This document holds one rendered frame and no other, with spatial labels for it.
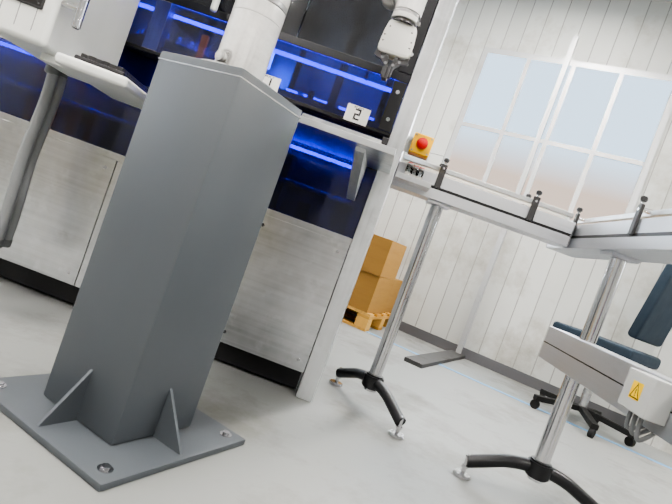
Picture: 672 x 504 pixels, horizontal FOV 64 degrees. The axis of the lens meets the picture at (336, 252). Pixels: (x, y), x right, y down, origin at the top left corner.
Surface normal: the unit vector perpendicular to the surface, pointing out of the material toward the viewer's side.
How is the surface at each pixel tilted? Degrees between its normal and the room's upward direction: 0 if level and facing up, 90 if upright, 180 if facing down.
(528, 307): 90
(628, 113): 90
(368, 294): 90
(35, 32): 90
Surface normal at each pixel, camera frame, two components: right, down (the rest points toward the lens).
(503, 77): -0.44, -0.12
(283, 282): -0.07, 0.01
